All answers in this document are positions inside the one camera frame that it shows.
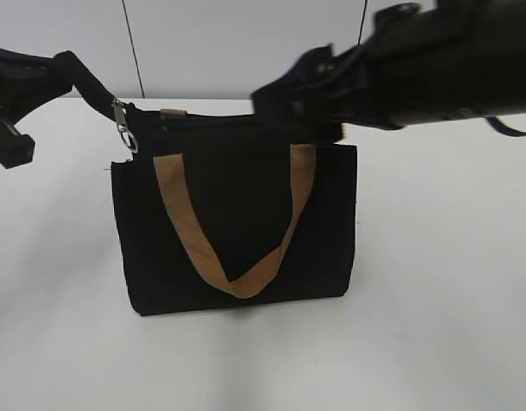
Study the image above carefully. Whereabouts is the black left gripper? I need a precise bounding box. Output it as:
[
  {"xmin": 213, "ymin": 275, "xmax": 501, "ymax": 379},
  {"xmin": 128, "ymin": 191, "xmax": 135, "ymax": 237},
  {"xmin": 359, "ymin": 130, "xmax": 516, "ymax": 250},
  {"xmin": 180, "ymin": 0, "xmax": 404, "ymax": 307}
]
[{"xmin": 0, "ymin": 48, "xmax": 73, "ymax": 169}]

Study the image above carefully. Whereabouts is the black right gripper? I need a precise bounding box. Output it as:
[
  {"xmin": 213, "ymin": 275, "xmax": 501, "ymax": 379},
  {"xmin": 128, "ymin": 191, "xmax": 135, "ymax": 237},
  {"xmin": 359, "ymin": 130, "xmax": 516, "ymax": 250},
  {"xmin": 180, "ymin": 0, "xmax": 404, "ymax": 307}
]
[{"xmin": 251, "ymin": 2, "xmax": 526, "ymax": 141}]

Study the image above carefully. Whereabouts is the black shoulder strap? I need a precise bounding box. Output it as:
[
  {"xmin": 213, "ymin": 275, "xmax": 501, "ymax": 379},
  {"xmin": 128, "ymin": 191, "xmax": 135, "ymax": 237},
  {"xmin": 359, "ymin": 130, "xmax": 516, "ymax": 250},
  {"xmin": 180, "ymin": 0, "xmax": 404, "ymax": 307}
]
[{"xmin": 52, "ymin": 50, "xmax": 140, "ymax": 153}]

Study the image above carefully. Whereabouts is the black canvas tote bag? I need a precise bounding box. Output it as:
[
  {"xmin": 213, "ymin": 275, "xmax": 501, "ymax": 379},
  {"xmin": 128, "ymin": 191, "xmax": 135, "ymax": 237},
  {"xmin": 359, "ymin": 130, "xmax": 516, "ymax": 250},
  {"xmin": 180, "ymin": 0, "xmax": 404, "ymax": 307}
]
[{"xmin": 111, "ymin": 101, "xmax": 357, "ymax": 316}]

